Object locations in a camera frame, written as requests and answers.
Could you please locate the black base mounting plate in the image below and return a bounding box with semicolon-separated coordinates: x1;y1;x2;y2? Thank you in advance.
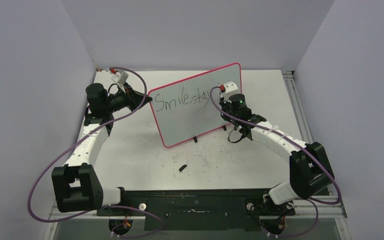
95;188;296;233

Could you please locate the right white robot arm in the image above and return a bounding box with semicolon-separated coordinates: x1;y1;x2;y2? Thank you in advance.
219;93;335;214

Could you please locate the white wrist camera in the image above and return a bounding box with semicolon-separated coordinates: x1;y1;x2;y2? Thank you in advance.
111;70;129;86
219;81;241;101

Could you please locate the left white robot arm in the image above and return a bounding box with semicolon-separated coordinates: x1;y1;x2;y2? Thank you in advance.
51;83;152;216

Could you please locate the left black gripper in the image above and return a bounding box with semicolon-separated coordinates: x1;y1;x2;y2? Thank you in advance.
104;82;152;113

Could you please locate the pink framed whiteboard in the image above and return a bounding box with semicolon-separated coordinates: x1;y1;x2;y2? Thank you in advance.
148;62;242;148

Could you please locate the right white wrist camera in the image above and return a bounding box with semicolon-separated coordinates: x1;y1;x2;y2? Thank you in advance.
219;81;241;101

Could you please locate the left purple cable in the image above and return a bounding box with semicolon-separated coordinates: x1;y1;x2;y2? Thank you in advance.
26;67;165;239

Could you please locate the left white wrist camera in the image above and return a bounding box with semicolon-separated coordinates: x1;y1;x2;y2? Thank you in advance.
111;70;129;86

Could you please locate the aluminium rail frame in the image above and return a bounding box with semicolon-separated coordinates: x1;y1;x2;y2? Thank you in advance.
54;70;351;240

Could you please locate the black marker cap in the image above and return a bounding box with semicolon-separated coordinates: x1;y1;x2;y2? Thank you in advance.
179;164;187;172

